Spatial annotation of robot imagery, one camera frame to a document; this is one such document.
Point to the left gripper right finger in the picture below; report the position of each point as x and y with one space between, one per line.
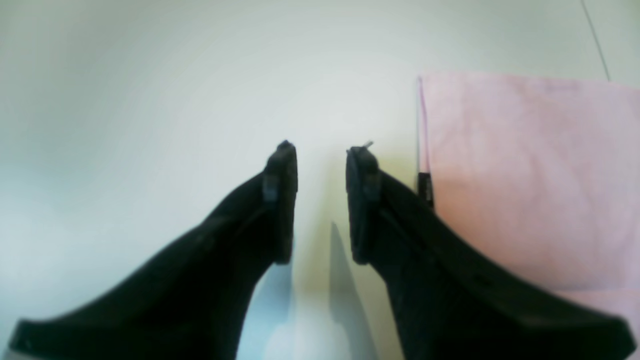
449 301

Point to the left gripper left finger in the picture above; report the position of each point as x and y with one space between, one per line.
190 300

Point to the pink T-shirt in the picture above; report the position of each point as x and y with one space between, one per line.
542 175

